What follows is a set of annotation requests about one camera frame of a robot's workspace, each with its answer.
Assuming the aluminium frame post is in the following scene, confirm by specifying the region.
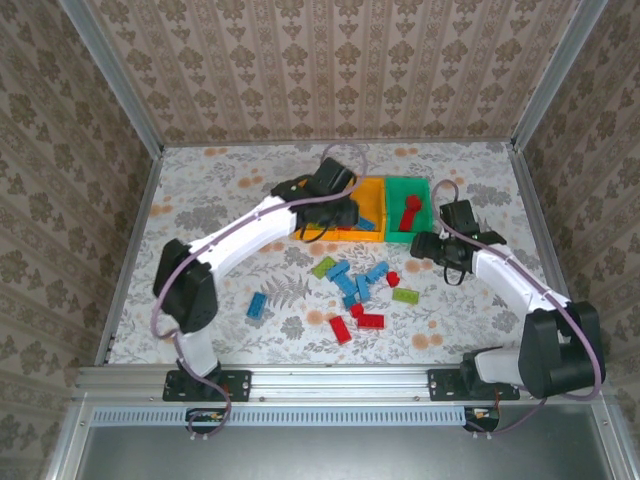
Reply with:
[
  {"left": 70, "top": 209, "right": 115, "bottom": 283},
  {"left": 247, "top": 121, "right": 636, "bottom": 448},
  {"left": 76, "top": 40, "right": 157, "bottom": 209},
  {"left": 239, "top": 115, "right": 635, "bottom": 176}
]
[
  {"left": 58, "top": 0, "right": 166, "bottom": 156},
  {"left": 509, "top": 0, "right": 610, "bottom": 151}
]

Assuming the orange plastic bin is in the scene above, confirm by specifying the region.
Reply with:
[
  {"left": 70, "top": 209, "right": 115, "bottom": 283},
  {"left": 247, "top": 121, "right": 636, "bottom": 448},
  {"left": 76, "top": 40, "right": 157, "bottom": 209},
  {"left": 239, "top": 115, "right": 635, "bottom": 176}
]
[
  {"left": 293, "top": 219, "right": 342, "bottom": 242},
  {"left": 339, "top": 175, "right": 389, "bottom": 244}
]

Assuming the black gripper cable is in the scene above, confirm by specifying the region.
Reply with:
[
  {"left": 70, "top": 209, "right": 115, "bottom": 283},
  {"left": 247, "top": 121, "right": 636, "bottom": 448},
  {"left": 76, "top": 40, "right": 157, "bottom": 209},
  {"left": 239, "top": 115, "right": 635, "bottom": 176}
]
[
  {"left": 298, "top": 222, "right": 334, "bottom": 245},
  {"left": 443, "top": 262, "right": 472, "bottom": 287}
]

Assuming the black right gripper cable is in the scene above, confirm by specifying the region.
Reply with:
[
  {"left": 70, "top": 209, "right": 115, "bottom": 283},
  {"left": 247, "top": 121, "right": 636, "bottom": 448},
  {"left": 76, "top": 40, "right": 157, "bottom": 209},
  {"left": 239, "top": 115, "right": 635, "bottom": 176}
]
[{"left": 443, "top": 262, "right": 472, "bottom": 287}]

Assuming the wide aluminium mounting rail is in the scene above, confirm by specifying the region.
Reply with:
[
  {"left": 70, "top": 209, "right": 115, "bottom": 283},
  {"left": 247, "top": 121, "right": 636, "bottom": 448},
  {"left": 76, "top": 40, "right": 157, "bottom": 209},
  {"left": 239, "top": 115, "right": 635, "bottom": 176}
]
[{"left": 74, "top": 363, "right": 610, "bottom": 405}]

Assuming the aluminium frame bar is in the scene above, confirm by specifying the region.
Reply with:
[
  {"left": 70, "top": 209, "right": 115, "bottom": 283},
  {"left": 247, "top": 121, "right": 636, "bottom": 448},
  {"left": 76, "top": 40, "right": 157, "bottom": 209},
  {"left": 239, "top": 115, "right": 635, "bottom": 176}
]
[
  {"left": 42, "top": 399, "right": 96, "bottom": 480},
  {"left": 592, "top": 397, "right": 640, "bottom": 480}
]

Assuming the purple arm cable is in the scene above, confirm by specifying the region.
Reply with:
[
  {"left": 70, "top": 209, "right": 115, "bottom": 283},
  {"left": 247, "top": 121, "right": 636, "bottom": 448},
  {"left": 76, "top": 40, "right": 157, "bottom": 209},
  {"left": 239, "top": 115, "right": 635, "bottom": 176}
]
[
  {"left": 151, "top": 142, "right": 372, "bottom": 442},
  {"left": 432, "top": 179, "right": 607, "bottom": 440}
]

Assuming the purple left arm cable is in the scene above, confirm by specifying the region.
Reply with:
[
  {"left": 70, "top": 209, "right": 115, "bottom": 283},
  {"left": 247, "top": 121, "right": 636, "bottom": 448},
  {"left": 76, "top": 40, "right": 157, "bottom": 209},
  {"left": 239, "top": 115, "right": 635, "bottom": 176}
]
[{"left": 151, "top": 142, "right": 372, "bottom": 442}]

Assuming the aluminium side rail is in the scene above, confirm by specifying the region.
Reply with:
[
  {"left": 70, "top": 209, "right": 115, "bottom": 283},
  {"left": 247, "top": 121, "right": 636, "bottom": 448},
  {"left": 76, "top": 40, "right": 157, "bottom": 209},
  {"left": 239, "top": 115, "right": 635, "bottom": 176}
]
[
  {"left": 505, "top": 142, "right": 592, "bottom": 365},
  {"left": 94, "top": 147, "right": 166, "bottom": 366}
]

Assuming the floral patterned table cover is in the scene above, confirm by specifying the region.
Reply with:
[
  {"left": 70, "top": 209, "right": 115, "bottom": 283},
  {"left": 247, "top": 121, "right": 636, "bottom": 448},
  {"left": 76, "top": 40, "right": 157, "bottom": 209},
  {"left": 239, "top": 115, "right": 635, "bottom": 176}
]
[{"left": 107, "top": 142, "right": 572, "bottom": 366}]

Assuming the green plastic bin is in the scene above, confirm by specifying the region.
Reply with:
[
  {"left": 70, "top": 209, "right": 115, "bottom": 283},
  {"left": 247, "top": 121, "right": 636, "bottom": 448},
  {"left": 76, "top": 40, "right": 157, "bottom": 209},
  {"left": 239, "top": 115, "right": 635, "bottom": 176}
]
[{"left": 384, "top": 177, "right": 434, "bottom": 245}]

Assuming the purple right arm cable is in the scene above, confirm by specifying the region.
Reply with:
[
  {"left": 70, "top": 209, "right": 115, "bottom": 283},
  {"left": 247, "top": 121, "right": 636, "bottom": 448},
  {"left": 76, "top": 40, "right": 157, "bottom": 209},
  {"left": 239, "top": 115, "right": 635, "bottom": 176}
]
[{"left": 432, "top": 179, "right": 607, "bottom": 440}]

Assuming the white slotted cable duct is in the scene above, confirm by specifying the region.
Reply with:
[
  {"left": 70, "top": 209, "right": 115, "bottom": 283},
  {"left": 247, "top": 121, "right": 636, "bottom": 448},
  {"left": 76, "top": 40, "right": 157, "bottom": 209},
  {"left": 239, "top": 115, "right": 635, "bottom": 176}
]
[{"left": 92, "top": 405, "right": 470, "bottom": 428}]

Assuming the thin aluminium rail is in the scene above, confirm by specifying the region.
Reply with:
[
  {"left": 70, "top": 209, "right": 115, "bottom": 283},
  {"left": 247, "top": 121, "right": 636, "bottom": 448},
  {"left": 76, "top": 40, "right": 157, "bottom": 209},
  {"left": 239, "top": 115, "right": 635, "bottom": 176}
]
[{"left": 162, "top": 139, "right": 514, "bottom": 150}]

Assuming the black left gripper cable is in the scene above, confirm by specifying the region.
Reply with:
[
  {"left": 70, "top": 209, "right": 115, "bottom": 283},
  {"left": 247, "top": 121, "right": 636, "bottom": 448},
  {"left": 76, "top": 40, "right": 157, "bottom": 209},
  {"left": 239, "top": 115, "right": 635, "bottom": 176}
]
[{"left": 298, "top": 222, "right": 334, "bottom": 245}]

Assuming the grey metal sheet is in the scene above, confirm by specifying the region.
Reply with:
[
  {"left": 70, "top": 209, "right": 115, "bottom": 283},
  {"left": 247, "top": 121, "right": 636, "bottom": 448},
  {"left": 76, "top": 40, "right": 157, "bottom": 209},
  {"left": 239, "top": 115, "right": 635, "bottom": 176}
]
[{"left": 74, "top": 405, "right": 616, "bottom": 480}]

